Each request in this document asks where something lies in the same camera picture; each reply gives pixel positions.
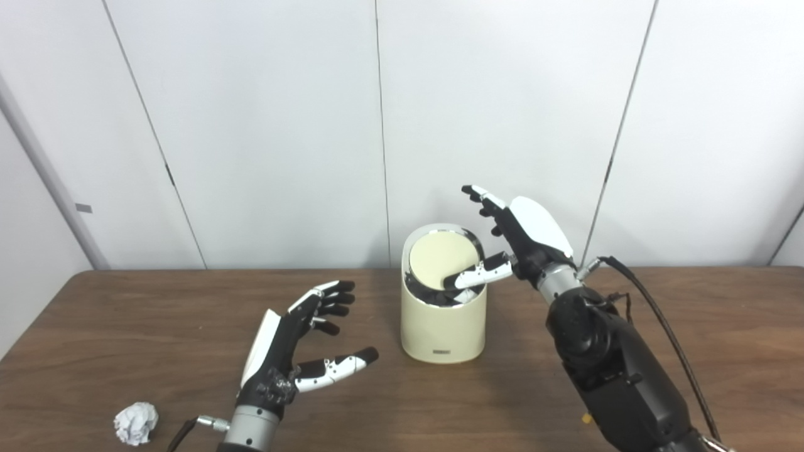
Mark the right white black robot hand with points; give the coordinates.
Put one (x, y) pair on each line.
(534, 235)

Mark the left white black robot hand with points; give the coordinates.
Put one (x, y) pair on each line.
(276, 351)

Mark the cream round bin lid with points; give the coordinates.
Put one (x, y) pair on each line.
(436, 257)

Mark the white paper ball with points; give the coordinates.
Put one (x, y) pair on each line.
(136, 424)

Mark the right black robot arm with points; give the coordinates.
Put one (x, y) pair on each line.
(615, 370)

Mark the black bin liner bag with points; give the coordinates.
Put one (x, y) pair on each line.
(433, 297)

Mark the cream-colored bin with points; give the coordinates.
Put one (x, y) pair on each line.
(443, 333)

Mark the black wall panel hinge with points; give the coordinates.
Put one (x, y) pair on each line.
(608, 171)
(169, 176)

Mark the small grey wall label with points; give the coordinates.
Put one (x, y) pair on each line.
(83, 208)

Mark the grey wall corner post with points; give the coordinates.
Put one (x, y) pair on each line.
(50, 176)

